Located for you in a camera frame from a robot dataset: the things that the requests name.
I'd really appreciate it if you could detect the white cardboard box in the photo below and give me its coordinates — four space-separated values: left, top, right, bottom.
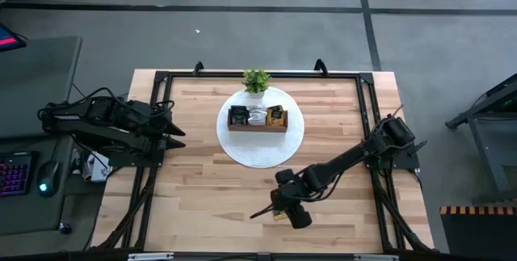
82 150 114 183

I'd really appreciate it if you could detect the small green potted plant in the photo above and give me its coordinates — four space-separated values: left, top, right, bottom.
241 68 272 99

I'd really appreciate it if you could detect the dark blackcurrant tea packet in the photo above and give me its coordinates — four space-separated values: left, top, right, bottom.
229 105 250 127

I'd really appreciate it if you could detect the black metal table frame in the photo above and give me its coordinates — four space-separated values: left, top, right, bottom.
90 69 435 254

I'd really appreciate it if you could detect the white orange Tazo tea packet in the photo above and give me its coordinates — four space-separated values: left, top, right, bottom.
246 104 268 127

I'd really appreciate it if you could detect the wooden three-compartment tea box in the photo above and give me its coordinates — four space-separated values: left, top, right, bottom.
226 105 289 133

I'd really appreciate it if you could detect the red orange packet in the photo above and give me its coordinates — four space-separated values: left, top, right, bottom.
266 104 288 128

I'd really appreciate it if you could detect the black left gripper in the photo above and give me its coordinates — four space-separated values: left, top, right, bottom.
149 99 187 153

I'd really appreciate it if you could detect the white round woven placemat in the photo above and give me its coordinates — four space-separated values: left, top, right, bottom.
216 86 305 169

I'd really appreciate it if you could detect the black panel with orange stripes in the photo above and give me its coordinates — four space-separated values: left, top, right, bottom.
439 205 517 261

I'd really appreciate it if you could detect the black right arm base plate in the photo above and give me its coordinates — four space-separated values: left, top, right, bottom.
361 137 421 170

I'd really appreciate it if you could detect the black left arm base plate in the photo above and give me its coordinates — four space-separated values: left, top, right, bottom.
107 149 165 168

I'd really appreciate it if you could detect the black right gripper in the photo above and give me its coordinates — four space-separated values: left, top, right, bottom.
249 167 314 230

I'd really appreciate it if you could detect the screen with pink stripe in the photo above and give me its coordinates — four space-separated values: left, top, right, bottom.
0 22 27 53

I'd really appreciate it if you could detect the backlit black keyboard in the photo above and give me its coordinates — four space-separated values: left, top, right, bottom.
0 150 34 197

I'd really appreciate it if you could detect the silver edge bracket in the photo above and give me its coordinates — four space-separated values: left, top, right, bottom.
353 254 400 261
127 252 174 261

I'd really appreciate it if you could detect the dark metal cart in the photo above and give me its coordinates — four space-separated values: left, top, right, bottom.
444 73 517 204

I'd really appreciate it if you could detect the black computer mouse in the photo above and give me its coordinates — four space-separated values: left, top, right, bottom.
36 160 61 198

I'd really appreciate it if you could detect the grey side desk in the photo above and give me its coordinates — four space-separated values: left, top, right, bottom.
0 36 83 236

